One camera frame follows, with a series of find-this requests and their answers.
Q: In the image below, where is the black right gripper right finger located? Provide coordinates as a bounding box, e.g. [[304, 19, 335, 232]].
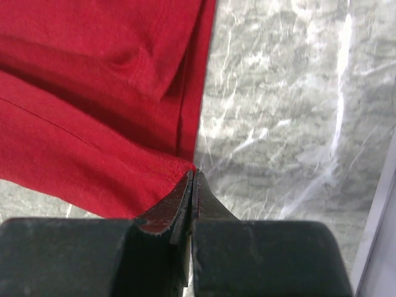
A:
[[192, 171, 353, 296]]

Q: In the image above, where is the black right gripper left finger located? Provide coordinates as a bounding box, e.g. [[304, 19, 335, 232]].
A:
[[1, 171, 193, 296]]

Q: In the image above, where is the red t shirt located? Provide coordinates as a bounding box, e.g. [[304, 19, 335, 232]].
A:
[[1, 1, 216, 218]]

